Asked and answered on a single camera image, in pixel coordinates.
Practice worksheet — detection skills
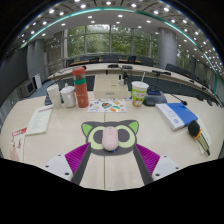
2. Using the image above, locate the cream cardboard box tray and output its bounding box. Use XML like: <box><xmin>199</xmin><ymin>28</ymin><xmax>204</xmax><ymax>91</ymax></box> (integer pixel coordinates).
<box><xmin>92</xmin><ymin>73</ymin><xmax>129</xmax><ymax>100</ymax></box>

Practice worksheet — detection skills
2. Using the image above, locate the black handheld microphone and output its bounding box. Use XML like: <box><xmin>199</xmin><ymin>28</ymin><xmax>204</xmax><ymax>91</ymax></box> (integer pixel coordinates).
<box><xmin>187</xmin><ymin>120</ymin><xmax>212</xmax><ymax>157</ymax></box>

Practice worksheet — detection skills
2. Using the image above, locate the black gooseneck desk microphone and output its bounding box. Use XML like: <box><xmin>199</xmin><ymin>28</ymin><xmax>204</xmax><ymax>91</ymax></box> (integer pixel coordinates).
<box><xmin>44</xmin><ymin>68</ymin><xmax>76</xmax><ymax>106</ymax></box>

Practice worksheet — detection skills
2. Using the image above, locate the group of dark office chairs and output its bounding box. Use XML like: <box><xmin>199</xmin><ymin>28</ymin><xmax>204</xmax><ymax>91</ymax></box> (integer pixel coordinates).
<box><xmin>64</xmin><ymin>54</ymin><xmax>214</xmax><ymax>98</ymax></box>

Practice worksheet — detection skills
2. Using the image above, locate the white floor appliance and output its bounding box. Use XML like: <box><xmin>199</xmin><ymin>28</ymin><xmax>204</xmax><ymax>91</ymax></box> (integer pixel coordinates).
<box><xmin>32</xmin><ymin>73</ymin><xmax>43</xmax><ymax>90</ymax></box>

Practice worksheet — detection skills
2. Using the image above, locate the group of ceiling lights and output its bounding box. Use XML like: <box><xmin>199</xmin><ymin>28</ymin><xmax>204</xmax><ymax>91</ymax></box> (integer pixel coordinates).
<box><xmin>18</xmin><ymin>0</ymin><xmax>224</xmax><ymax>71</ymax></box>

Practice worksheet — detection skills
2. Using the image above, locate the green-print paper cup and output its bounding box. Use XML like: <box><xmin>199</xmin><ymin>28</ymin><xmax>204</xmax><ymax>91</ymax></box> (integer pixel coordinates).
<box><xmin>131</xmin><ymin>71</ymin><xmax>150</xmax><ymax>108</ymax></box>

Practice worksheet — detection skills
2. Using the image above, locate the white lidded mug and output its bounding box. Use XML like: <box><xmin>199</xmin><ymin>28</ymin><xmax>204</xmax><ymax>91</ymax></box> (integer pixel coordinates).
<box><xmin>59</xmin><ymin>82</ymin><xmax>77</xmax><ymax>108</ymax></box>

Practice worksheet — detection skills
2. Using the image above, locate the pink computer mouse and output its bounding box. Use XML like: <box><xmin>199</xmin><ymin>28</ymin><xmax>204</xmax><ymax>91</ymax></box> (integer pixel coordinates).
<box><xmin>101</xmin><ymin>125</ymin><xmax>120</xmax><ymax>153</ymax></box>

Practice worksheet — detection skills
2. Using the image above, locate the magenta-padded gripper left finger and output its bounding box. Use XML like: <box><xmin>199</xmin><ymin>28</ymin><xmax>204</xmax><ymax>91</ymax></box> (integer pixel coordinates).
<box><xmin>43</xmin><ymin>143</ymin><xmax>93</xmax><ymax>186</ymax></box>

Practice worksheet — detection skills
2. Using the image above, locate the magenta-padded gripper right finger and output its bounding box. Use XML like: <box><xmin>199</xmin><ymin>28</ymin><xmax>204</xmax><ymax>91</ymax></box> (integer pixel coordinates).
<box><xmin>132</xmin><ymin>143</ymin><xmax>182</xmax><ymax>187</ymax></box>

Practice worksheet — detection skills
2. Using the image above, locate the red thermos bottle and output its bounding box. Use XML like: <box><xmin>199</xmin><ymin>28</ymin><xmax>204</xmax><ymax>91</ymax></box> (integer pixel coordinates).
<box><xmin>72</xmin><ymin>66</ymin><xmax>90</xmax><ymax>109</ymax></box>

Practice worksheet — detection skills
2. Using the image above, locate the stack of white paper cups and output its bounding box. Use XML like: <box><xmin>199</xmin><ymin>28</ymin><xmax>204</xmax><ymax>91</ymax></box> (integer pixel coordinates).
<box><xmin>46</xmin><ymin>83</ymin><xmax>63</xmax><ymax>109</ymax></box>

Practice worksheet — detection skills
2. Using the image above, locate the cream printed booklet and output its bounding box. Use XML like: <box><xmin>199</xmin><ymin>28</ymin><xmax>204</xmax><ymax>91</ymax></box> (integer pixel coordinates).
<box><xmin>25</xmin><ymin>104</ymin><xmax>54</xmax><ymax>136</ymax></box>

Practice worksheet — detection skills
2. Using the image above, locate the grey gooseneck desk microphone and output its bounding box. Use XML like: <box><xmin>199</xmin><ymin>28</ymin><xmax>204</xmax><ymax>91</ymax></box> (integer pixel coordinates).
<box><xmin>143</xmin><ymin>84</ymin><xmax>188</xmax><ymax>107</ymax></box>

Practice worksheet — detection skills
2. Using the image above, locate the cat-shaped mouse pad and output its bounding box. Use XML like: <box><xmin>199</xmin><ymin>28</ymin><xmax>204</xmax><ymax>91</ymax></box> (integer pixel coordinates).
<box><xmin>81</xmin><ymin>119</ymin><xmax>140</xmax><ymax>157</ymax></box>

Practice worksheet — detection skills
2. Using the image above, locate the group of black desk microphones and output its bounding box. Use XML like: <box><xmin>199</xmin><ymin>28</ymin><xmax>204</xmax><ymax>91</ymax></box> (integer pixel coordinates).
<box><xmin>107</xmin><ymin>63</ymin><xmax>172</xmax><ymax>76</ymax></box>

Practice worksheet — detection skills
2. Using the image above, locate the blue and white book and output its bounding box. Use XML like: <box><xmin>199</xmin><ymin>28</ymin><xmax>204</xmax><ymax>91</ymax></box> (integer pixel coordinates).
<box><xmin>155</xmin><ymin>101</ymin><xmax>199</xmax><ymax>132</ymax></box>

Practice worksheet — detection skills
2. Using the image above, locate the colourful sticker sheet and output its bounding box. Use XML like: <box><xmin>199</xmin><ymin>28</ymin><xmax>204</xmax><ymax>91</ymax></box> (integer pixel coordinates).
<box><xmin>87</xmin><ymin>98</ymin><xmax>128</xmax><ymax>114</ymax></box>

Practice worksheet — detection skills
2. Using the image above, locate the red and white flyer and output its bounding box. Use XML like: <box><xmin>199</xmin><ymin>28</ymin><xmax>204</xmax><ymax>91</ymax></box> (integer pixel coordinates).
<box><xmin>9</xmin><ymin>126</ymin><xmax>28</xmax><ymax>163</ymax></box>

